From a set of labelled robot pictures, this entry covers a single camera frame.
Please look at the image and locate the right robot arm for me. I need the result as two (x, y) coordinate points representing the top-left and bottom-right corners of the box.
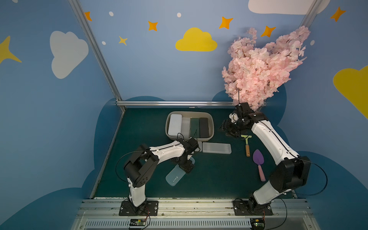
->
(221, 103), (311, 206)

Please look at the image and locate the green toy scraper wooden handle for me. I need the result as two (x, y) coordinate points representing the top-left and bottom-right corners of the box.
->
(241, 135), (252, 157)

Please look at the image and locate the pink cherry blossom tree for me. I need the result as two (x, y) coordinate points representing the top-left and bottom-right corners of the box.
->
(222, 26), (310, 111)

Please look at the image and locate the light blue pencil case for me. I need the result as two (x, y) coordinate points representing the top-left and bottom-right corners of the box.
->
(165, 164), (187, 186)

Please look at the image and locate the beige storage box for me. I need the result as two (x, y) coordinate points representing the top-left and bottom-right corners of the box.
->
(165, 111), (214, 142)

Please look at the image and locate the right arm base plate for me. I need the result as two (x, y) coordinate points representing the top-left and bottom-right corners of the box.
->
(233, 199), (273, 216)

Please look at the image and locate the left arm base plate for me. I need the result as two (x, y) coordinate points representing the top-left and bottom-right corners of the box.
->
(118, 200), (159, 216)

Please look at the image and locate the clear frosted pencil case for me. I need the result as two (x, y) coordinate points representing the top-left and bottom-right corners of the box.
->
(181, 117), (191, 140)

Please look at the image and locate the black pencil case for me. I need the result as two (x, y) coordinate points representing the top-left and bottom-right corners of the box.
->
(199, 117), (210, 139)

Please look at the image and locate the controller board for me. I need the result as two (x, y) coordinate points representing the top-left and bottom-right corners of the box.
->
(129, 218), (146, 228)
(250, 218), (265, 229)

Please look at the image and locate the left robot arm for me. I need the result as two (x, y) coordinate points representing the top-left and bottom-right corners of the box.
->
(124, 138), (199, 207)

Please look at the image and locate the right controller board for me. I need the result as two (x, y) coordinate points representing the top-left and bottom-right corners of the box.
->
(250, 218), (265, 229)

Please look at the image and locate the white pencil case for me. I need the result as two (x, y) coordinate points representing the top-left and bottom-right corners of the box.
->
(167, 114), (183, 136)

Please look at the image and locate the left controller board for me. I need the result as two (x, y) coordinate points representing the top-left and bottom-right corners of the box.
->
(129, 218), (146, 228)

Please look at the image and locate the pink purple toy shovel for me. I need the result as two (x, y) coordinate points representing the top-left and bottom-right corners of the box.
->
(253, 149), (266, 182)

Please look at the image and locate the dark green pencil case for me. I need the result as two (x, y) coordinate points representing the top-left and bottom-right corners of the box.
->
(190, 118), (200, 139)

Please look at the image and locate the aluminium front rail frame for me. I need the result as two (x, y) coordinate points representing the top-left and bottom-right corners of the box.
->
(71, 197), (320, 230)

